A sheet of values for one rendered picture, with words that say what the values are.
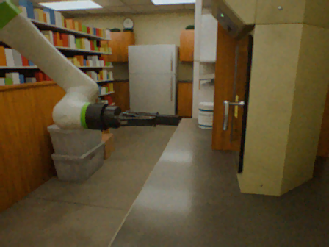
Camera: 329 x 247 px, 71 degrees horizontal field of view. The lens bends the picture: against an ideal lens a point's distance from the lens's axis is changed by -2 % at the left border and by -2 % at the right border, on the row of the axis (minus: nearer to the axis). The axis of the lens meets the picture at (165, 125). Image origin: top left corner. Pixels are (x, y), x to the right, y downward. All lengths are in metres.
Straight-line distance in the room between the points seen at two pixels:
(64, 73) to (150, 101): 4.96
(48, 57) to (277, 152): 0.77
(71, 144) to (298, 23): 2.48
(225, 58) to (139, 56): 4.85
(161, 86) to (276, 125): 5.08
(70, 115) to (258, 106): 0.57
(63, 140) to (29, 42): 2.03
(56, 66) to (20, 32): 0.14
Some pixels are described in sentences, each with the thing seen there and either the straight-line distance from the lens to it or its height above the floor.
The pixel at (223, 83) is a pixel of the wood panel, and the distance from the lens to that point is 1.03.
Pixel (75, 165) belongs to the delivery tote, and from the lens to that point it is 2.86.
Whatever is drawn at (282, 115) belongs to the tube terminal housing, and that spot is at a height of 1.18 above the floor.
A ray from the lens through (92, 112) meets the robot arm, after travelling 0.77.
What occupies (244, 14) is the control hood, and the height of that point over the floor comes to 1.43.
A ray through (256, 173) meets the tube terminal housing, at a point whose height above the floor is 1.01.
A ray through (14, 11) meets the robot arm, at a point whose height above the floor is 1.47.
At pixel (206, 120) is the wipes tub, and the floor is 1.00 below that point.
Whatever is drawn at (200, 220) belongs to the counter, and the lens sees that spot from 0.62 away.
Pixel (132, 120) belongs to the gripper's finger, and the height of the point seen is 1.15.
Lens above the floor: 1.31
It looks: 14 degrees down
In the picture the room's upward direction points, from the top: straight up
